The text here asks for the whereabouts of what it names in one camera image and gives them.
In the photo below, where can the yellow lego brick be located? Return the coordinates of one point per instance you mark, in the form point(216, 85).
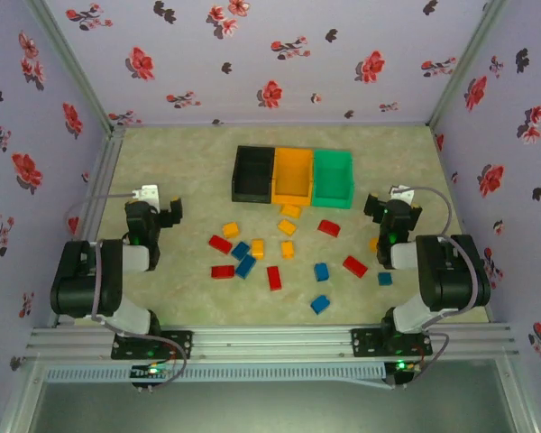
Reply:
point(287, 249)
point(257, 248)
point(290, 210)
point(373, 245)
point(231, 230)
point(287, 227)

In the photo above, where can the red lego brick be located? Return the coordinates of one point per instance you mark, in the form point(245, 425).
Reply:
point(354, 266)
point(220, 244)
point(274, 278)
point(222, 271)
point(328, 227)

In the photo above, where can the blue lego brick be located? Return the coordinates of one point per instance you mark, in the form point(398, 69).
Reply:
point(320, 304)
point(240, 250)
point(245, 266)
point(384, 279)
point(321, 272)

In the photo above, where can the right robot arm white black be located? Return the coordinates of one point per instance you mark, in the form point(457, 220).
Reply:
point(451, 270)

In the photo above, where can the green plastic bin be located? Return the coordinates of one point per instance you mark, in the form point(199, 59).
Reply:
point(331, 200)

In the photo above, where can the orange plastic bin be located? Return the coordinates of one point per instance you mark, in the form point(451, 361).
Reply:
point(293, 198)

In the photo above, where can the black plastic bin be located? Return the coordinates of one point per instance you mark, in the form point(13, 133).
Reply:
point(252, 176)

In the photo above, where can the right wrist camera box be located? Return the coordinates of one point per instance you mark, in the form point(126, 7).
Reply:
point(403, 193)

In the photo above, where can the side aluminium frame rail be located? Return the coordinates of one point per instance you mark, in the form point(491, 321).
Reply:
point(101, 189)

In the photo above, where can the long aluminium frame rail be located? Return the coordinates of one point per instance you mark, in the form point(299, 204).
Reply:
point(270, 340)

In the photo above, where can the aluminium corner post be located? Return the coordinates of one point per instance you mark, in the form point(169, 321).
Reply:
point(72, 58)
point(469, 58)

